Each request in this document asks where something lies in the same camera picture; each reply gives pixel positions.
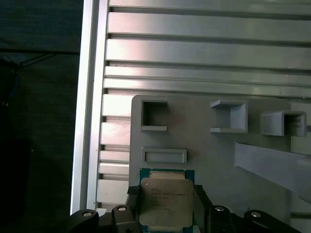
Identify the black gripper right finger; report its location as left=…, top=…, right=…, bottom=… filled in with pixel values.
left=193, top=184, right=301, bottom=233

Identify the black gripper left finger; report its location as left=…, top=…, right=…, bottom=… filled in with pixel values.
left=69, top=185, right=141, bottom=233

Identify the silver CPU chip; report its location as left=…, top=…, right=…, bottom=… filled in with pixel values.
left=138, top=167, right=196, bottom=231

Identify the grey plastic parts rack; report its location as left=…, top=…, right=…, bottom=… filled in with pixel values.
left=125, top=94, right=311, bottom=233

